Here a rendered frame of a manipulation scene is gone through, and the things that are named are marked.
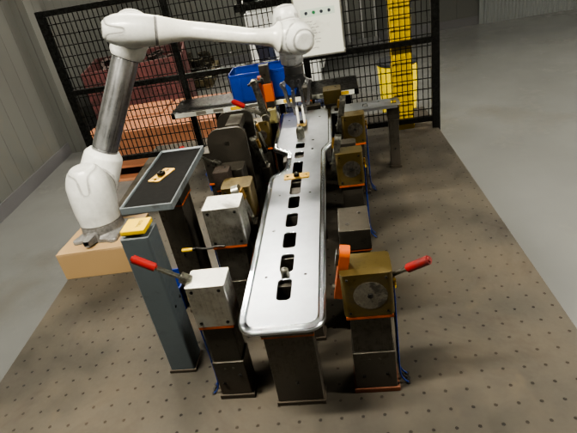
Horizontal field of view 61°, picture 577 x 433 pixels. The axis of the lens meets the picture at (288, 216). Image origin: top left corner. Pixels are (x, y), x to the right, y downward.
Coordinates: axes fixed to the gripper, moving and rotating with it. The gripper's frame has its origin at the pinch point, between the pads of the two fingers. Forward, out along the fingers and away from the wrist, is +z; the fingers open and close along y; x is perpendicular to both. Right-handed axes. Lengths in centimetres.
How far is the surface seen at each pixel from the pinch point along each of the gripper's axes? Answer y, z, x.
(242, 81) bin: -27.7, -7.6, 35.4
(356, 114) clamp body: 22.1, 0.6, -7.7
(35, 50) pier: -274, -3, 288
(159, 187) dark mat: -33, -11, -77
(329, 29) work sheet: 15, -21, 55
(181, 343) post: -31, 24, -99
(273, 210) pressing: -6, 5, -67
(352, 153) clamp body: 18.7, 0.6, -43.4
